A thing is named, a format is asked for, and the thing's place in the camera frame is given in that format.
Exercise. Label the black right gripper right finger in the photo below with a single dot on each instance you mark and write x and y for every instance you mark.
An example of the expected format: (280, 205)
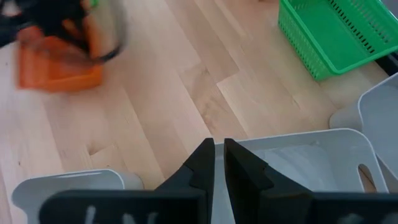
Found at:
(245, 177)

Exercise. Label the black table frame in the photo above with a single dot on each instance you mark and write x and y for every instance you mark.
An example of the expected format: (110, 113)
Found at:
(390, 63)

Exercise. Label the green plastic basket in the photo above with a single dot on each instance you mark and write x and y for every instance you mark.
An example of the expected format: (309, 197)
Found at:
(326, 37)

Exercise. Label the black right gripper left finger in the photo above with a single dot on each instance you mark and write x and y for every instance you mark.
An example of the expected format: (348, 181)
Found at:
(199, 174)

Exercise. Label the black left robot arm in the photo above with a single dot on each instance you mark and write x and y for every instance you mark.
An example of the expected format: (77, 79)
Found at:
(9, 29)

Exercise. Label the grey plastic bin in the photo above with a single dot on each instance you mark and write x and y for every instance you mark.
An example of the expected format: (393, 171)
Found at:
(311, 161)
(382, 118)
(77, 180)

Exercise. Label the orange plastic basket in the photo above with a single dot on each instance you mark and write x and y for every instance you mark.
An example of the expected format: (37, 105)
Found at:
(62, 77)

